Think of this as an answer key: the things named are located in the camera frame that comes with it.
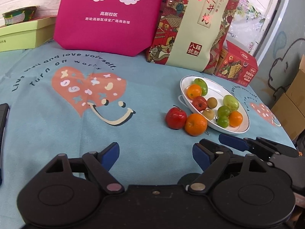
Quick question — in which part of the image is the small red apple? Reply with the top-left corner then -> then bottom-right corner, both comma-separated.
192,96 -> 208,112
165,105 -> 187,130

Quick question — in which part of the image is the green bowl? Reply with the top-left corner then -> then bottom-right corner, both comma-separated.
2,6 -> 38,27

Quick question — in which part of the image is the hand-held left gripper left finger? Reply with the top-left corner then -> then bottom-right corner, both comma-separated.
40,142 -> 125,194

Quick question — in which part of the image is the white plate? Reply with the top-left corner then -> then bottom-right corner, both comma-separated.
180,75 -> 250,134

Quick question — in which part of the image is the white metal post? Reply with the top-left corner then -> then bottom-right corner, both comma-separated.
252,0 -> 295,58

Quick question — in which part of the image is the red beige patterned gift bag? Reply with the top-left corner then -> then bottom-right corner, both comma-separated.
146,0 -> 241,73

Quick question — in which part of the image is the brown longan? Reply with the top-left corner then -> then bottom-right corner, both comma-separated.
202,109 -> 215,120

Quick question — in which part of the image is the brown cardboard box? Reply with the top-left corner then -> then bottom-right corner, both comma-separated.
295,54 -> 305,101
270,92 -> 305,141

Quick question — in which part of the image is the red cracker box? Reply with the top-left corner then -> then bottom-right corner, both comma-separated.
214,40 -> 258,87

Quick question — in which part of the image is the pink fabric bag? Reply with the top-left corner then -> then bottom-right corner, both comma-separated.
54,0 -> 168,57

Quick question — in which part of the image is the teal printed tablecloth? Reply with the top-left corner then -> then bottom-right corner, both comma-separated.
0,38 -> 296,189

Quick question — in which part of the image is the small orange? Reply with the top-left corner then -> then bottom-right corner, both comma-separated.
186,84 -> 202,100
185,113 -> 208,136
228,111 -> 243,127

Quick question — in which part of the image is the large green mango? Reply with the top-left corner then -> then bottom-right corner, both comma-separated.
223,95 -> 239,110

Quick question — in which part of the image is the light green box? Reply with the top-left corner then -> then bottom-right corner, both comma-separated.
0,17 -> 58,53

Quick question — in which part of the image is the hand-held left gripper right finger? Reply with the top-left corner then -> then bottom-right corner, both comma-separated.
185,143 -> 274,194

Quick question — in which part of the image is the green apple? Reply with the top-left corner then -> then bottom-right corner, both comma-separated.
216,115 -> 230,128
217,105 -> 231,118

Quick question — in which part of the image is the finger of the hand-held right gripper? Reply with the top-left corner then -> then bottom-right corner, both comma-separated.
219,134 -> 299,158
199,138 -> 233,153

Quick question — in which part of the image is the black phone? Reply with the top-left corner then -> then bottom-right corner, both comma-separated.
0,103 -> 10,146

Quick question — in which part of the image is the white floral packaged pillow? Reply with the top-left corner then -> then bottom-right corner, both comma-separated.
224,0 -> 270,55

